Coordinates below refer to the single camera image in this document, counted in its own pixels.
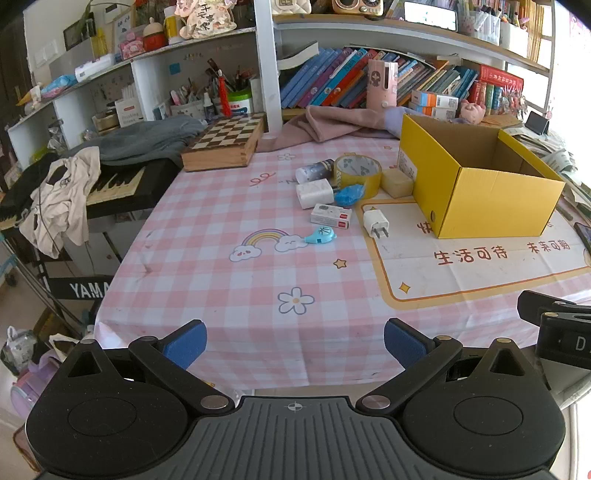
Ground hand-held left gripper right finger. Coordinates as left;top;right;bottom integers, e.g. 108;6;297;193
355;318;539;415

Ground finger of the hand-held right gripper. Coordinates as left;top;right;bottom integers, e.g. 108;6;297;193
517;290;591;326

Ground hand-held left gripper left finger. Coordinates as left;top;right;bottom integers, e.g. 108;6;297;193
60;319;235;414

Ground yellow cardboard box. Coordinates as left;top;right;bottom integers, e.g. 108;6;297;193
398;113;566;240

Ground white charger plug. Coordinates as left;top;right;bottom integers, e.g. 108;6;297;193
362;209;391;239

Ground blue heart-shaped gadget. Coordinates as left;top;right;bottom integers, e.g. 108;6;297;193
304;225;338;246

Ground small white card box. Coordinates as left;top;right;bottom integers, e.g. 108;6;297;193
310;203;352;229

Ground blue plastic bag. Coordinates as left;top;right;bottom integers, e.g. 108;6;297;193
333;184;366;208

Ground beige block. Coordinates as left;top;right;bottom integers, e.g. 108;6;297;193
380;167;415;197

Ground yellow tape roll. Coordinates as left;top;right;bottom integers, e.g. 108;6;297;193
333;154;383;200

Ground dark spray bottle white cap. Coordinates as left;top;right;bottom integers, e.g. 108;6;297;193
295;158;335;184

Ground pink checked tablecloth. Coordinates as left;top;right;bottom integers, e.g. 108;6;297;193
95;127;591;398

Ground black smartphone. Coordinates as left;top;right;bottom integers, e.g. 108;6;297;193
574;222;591;257

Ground black keyboard stand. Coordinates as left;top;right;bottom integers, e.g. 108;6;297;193
0;231;121;333

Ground pile of papers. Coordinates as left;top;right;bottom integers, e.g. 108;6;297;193
501;124;591;213

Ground purple plastic tub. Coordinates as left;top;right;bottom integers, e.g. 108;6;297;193
9;351;61;421

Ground black electric keyboard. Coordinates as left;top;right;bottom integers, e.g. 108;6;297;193
0;159;183;232

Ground white plastic bag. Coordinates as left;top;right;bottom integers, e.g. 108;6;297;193
0;325;38;374

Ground white rectangular box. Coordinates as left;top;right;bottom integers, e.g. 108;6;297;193
295;178;335;210

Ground black phone stand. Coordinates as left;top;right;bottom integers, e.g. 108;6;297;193
525;111;551;136

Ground white garment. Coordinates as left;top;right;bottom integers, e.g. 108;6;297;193
18;147;103;259

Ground wooden chessboard box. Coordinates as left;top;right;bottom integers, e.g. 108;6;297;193
181;113;266;172

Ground pink pig plush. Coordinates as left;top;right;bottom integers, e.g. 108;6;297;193
458;99;488;124

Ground grey folded cloth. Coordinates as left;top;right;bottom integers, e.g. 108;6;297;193
69;115;208;168

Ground black garment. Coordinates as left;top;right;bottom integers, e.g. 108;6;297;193
0;152;70;222

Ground orange and blue box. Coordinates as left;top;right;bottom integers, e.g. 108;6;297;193
409;102;455;121
411;90;460;109

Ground red boxed book set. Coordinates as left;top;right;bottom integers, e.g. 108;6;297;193
466;64;525;116

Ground pink and purple cloth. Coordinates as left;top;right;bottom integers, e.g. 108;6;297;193
256;105;407;153

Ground white pen holder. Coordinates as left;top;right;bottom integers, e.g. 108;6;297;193
168;85;206;121

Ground small white carton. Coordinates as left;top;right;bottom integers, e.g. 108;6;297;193
115;98;146;127

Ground green-lidded jar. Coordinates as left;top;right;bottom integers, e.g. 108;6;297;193
226;90;254;116

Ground red tube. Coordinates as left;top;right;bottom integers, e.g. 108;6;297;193
218;69;232;118

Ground pink rectangular device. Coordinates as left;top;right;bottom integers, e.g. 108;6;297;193
367;58;399;110

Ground row of books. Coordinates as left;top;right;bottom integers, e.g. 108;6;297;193
279;46;481;112

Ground white bookshelf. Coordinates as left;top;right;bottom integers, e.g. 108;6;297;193
7;0;557;153

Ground white marker cups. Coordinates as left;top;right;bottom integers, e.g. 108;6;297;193
459;0;529;58

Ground red and white jar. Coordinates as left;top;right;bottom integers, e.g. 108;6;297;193
142;18;168;51

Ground black framed display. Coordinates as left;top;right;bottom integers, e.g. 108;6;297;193
403;0;459;32

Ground gold retro radio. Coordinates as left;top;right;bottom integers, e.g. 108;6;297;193
331;0;385;19

